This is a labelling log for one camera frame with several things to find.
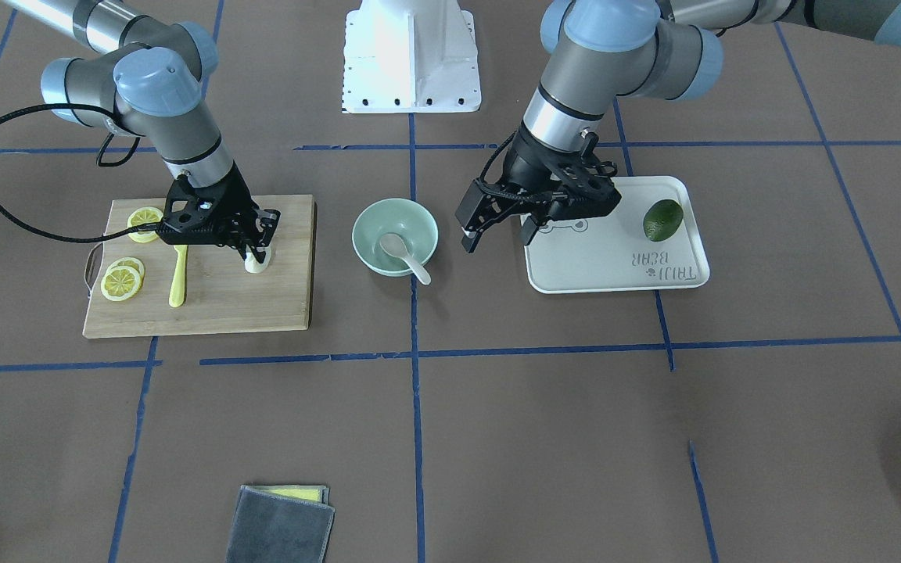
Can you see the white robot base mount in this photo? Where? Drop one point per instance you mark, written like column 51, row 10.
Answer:
column 410, row 57

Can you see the yellow sponge cloth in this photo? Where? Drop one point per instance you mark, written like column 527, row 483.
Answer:
column 311, row 493

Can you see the white bear tray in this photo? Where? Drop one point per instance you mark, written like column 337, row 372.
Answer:
column 613, row 253

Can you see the lemon slice stacked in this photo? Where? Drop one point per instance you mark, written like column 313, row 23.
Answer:
column 128, row 261
column 120, row 283

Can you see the lemon slice top stacked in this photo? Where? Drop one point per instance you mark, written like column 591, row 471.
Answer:
column 120, row 283

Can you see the bamboo cutting board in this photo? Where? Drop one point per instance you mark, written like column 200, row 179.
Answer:
column 221, row 297

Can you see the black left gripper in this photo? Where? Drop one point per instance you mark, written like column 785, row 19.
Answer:
column 527, row 165

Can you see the white steamed bun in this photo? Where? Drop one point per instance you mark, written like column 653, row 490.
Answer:
column 256, row 262

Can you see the yellow plastic knife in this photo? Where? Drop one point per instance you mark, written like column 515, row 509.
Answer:
column 177, row 293

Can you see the white ceramic spoon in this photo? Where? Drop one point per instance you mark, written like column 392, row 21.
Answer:
column 396, row 247

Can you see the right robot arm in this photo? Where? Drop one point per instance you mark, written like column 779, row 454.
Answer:
column 146, row 83

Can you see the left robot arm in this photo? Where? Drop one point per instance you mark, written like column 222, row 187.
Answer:
column 602, row 50

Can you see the grey folded cloth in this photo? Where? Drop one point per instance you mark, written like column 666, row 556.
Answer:
column 272, row 528

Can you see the green avocado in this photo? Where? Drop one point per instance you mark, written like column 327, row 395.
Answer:
column 662, row 220

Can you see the metal cutting board handle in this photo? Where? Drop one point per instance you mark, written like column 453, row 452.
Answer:
column 92, row 266

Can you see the lemon slice bottom stacked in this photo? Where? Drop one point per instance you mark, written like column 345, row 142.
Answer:
column 128, row 261

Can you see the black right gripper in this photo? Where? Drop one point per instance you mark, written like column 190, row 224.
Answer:
column 235, row 196

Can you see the lemon slice upper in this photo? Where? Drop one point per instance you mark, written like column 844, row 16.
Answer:
column 143, row 216

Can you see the light green bowl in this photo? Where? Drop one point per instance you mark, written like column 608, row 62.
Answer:
column 410, row 220

